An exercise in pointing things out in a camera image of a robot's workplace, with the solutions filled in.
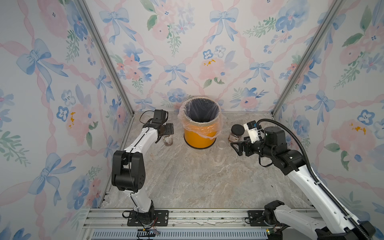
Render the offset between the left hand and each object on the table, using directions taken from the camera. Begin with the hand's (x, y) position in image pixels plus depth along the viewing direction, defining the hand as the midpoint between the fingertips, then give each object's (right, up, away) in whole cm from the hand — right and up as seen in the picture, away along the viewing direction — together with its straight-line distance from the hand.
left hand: (166, 127), depth 94 cm
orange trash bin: (+19, -10, +6) cm, 22 cm away
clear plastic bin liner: (+22, +8, +7) cm, 25 cm away
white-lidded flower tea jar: (+1, -8, +1) cm, 8 cm away
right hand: (+38, -2, -20) cm, 43 cm away
